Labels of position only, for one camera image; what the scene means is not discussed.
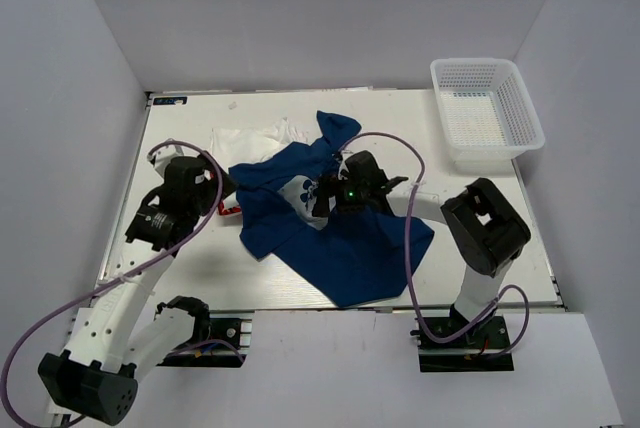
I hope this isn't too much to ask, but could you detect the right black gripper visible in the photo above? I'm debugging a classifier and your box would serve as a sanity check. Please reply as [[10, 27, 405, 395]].
[[313, 174, 369, 219]]

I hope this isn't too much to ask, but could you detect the white and red t shirt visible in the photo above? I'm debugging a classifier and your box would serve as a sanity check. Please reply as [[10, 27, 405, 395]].
[[209, 117, 312, 217]]

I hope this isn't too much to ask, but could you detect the blue t shirt with print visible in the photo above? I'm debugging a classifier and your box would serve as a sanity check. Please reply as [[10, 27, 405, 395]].
[[230, 112, 434, 307]]

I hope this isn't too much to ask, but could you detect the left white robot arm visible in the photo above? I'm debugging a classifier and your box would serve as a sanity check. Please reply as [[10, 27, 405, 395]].
[[38, 155, 228, 426]]

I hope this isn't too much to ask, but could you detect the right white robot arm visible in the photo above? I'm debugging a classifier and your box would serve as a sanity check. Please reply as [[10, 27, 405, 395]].
[[313, 151, 531, 347]]

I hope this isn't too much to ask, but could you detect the blue label sticker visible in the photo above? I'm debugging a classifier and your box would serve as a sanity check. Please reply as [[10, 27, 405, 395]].
[[152, 96, 188, 106]]

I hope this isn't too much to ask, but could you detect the white perforated plastic basket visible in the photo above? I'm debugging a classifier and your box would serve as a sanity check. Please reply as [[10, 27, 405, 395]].
[[430, 58, 545, 163]]

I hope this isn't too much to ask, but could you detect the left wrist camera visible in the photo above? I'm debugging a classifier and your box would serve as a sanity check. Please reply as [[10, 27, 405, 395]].
[[147, 138, 184, 177]]

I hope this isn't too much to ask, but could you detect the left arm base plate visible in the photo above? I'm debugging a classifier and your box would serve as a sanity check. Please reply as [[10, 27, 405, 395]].
[[160, 312, 253, 369]]

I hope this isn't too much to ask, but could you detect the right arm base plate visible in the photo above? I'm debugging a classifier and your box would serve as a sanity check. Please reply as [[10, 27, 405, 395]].
[[410, 316, 514, 373]]

